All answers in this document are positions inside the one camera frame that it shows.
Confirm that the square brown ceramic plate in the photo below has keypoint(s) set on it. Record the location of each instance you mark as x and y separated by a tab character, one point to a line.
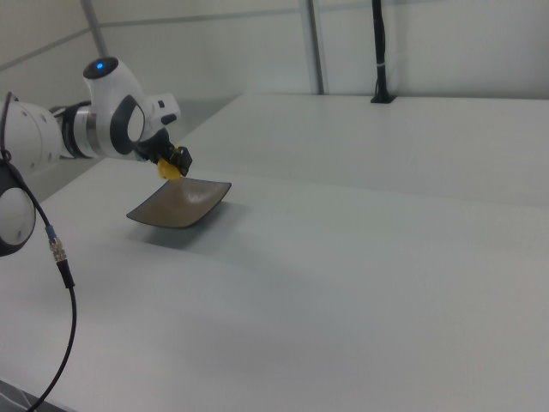
182	202

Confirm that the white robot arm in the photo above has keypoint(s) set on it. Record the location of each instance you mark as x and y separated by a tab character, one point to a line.
98	116

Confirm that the black camera stand pole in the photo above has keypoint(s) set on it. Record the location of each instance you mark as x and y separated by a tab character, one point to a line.
380	56

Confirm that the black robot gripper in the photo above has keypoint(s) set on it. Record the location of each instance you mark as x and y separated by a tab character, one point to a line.
155	148

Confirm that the grey partition corner post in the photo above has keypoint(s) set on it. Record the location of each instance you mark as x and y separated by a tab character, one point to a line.
95	26

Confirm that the grey partition wall post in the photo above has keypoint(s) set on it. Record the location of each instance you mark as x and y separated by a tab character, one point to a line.
315	43

